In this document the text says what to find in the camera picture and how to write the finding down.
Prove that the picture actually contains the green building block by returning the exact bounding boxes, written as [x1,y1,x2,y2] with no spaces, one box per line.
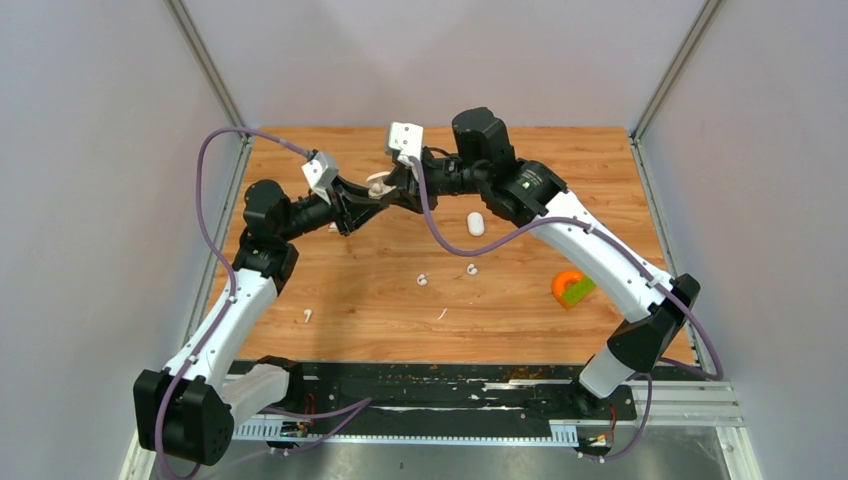
[561,276,596,308]

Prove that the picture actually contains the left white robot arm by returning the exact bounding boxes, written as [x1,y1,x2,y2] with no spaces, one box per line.
[133,178,387,466]

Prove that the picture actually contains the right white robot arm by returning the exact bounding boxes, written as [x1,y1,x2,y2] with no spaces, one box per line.
[385,107,701,418]

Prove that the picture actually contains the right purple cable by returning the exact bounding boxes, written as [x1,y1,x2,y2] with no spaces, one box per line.
[409,155,725,463]

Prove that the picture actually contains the white slotted cable duct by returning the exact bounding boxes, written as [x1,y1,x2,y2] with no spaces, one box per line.
[232,419,580,447]

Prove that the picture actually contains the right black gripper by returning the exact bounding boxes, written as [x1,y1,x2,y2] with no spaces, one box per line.
[381,148,488,212]

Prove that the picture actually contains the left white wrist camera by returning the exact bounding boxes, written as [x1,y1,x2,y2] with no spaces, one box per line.
[301,150,339,205]

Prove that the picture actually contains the purple cable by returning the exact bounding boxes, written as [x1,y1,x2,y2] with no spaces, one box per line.
[153,127,374,480]
[409,155,725,463]

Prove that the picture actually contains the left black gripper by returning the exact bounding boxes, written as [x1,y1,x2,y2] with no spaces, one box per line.
[279,175,389,242]

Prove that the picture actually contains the white oval earbud case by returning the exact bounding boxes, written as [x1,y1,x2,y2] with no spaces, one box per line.
[466,211,486,237]

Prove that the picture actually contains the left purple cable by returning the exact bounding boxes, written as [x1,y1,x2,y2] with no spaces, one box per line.
[153,127,374,480]

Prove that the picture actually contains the white gold earbud case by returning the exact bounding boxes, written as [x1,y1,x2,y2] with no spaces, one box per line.
[366,171,396,199]

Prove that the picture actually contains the orange ring toy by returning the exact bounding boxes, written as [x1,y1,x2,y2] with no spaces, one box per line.
[551,271,585,309]

